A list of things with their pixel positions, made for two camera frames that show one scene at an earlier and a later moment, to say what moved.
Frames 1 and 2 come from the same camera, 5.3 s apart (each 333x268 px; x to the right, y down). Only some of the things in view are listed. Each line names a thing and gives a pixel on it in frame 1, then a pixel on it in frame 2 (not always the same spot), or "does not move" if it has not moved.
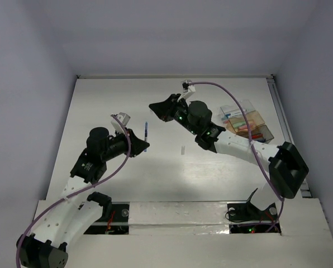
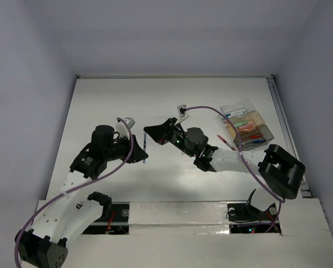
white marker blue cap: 232,115 does not move
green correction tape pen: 237,124 does not move
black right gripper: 163,108 → 158,134
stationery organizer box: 233,118 does not move
